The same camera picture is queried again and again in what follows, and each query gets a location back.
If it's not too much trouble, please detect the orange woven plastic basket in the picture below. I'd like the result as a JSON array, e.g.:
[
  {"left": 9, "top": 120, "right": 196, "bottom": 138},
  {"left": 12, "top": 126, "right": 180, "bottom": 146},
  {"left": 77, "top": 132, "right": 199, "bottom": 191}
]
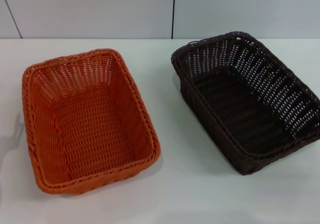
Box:
[{"left": 21, "top": 48, "right": 161, "bottom": 197}]

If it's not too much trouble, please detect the dark brown woven basket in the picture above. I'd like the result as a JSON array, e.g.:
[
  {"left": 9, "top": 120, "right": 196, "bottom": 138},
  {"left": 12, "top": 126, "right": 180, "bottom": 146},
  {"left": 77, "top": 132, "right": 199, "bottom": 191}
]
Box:
[{"left": 170, "top": 30, "right": 320, "bottom": 177}]

